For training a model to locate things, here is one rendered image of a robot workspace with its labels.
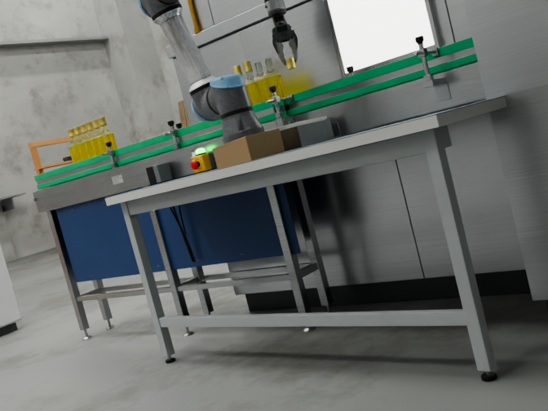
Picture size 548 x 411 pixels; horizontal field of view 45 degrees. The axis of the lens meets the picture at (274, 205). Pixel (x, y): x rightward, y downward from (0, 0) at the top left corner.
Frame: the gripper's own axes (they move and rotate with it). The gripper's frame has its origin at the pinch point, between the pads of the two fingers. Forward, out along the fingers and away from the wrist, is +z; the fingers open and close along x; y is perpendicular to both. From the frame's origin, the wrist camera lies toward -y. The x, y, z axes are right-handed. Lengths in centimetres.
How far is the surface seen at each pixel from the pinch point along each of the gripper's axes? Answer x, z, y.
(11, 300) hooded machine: 208, 87, 204
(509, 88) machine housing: -55, 33, -67
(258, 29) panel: 6.7, -20.4, 32.0
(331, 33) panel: -20.2, -7.6, 8.7
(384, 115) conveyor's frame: -26.6, 30.7, -20.6
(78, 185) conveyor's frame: 114, 24, 88
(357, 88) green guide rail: -20.9, 18.1, -12.8
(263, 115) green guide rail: 15.2, 18.0, 5.7
